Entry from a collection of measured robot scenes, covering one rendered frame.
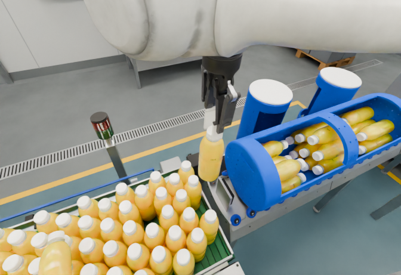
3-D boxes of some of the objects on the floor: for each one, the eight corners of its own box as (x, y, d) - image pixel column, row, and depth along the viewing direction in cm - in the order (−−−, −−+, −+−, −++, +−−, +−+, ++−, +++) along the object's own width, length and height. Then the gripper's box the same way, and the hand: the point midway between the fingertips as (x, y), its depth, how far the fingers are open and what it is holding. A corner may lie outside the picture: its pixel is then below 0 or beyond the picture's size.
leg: (321, 210, 185) (362, 172, 141) (316, 213, 183) (357, 175, 139) (315, 205, 188) (354, 166, 144) (311, 207, 186) (349, 169, 143)
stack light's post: (149, 233, 166) (115, 145, 89) (144, 235, 164) (105, 148, 87) (148, 228, 168) (114, 139, 91) (142, 230, 167) (104, 141, 90)
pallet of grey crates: (351, 63, 392) (395, -10, 309) (321, 71, 365) (361, -6, 281) (303, 39, 467) (328, -25, 384) (276, 45, 440) (296, -23, 357)
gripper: (267, 65, 34) (241, 152, 51) (219, 28, 45) (211, 110, 61) (227, 73, 32) (213, 162, 48) (187, 32, 42) (187, 117, 59)
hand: (213, 124), depth 52 cm, fingers closed on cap, 4 cm apart
